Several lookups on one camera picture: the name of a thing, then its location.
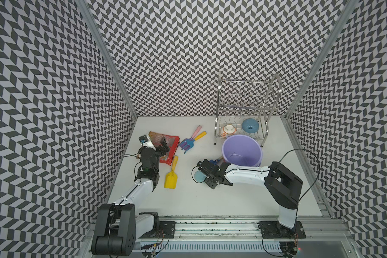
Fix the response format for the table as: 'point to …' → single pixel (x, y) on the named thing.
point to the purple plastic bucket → (242, 150)
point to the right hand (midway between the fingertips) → (213, 179)
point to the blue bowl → (250, 125)
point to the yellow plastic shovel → (171, 178)
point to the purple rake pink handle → (197, 130)
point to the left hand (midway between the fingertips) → (156, 141)
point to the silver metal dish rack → (244, 107)
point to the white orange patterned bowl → (227, 130)
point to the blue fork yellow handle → (187, 143)
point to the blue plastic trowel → (200, 177)
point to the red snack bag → (172, 143)
